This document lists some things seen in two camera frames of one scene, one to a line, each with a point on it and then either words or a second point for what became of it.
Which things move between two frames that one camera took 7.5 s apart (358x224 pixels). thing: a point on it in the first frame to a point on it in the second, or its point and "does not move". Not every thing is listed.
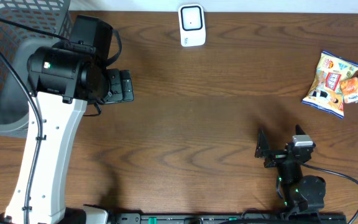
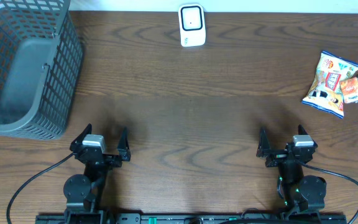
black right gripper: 263,150 does not move
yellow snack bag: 325,93 does not move
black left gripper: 126,86 to 105,158
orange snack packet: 351,90 does not move
